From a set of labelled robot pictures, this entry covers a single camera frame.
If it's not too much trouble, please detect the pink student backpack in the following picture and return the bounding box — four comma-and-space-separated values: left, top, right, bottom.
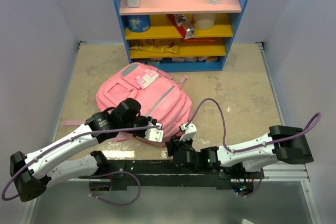
64, 63, 192, 145

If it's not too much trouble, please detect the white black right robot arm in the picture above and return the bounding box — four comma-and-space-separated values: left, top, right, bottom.
165, 125, 314, 178

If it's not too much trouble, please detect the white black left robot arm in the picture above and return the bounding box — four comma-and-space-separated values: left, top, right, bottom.
10, 98, 163, 202

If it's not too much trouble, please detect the yellow chips bag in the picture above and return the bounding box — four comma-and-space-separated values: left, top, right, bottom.
130, 39, 179, 54

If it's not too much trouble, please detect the blue cartoon can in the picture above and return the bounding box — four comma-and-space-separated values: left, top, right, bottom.
127, 15, 151, 33

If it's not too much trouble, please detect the blue pink yellow shelf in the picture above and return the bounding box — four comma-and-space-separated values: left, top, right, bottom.
113, 0, 248, 72

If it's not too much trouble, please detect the red silver snack box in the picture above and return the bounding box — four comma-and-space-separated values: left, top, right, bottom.
167, 14, 195, 39

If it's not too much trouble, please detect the white translucent cup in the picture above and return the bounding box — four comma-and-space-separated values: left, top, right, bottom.
192, 13, 216, 30

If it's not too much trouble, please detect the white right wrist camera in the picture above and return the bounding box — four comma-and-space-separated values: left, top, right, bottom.
180, 122, 197, 142

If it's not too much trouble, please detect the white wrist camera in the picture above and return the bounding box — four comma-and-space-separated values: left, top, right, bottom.
144, 122, 164, 143
180, 122, 197, 142

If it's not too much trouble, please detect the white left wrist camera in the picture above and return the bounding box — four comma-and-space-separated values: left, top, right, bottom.
144, 122, 164, 143

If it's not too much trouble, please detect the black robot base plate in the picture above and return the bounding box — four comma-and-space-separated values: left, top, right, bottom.
93, 159, 264, 190

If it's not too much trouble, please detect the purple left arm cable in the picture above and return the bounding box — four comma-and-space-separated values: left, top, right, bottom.
1, 125, 161, 206

